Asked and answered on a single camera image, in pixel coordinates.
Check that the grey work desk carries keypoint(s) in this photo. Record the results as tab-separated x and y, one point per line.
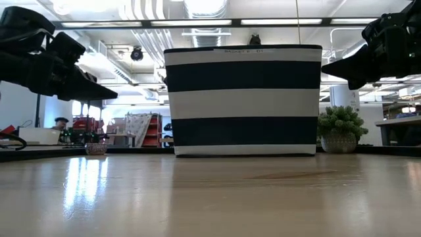
394	122

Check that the white laptop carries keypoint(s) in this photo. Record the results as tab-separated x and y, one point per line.
39	136

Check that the black overhead light bar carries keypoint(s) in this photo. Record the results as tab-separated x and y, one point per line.
237	23

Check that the small round bowl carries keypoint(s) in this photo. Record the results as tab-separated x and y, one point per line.
95	149

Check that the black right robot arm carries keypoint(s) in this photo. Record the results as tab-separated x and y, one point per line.
414	8

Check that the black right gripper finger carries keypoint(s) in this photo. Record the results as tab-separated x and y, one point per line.
352	66
356	84

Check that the red tool boxes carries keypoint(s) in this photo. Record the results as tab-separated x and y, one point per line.
82	124

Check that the navy white striped fabric basket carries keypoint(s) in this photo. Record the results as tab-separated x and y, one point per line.
243	102

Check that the person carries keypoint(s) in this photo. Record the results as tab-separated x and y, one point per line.
60	124

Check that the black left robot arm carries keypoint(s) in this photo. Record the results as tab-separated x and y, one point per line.
19	23

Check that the black aluminium table frame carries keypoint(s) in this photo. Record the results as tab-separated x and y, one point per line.
138	150

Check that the black ceiling dome camera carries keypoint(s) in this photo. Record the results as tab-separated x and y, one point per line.
137	53

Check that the red shelf unit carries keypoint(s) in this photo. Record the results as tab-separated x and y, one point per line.
154	131

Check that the patterned hanging cloth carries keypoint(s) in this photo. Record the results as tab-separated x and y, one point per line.
138	126

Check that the potted green succulent plant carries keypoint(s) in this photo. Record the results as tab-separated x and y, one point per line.
340	121

